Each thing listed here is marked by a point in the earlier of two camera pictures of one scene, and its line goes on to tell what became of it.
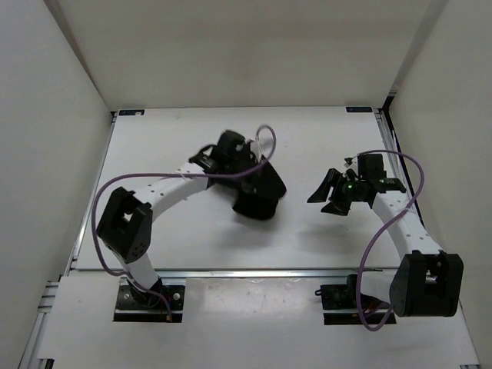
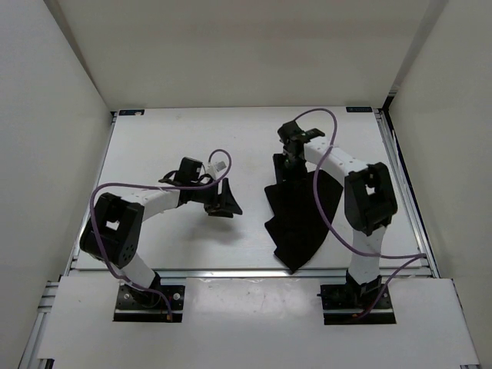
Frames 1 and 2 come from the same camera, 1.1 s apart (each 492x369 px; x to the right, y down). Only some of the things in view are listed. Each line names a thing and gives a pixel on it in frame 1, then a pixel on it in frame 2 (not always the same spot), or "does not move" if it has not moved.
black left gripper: x=254 y=161 -> x=224 y=204
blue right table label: x=359 y=109 does not move
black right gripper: x=336 y=205 -> x=282 y=174
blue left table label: x=140 y=112 does not move
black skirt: x=259 y=192 -> x=300 y=226
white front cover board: x=239 y=318 does not move
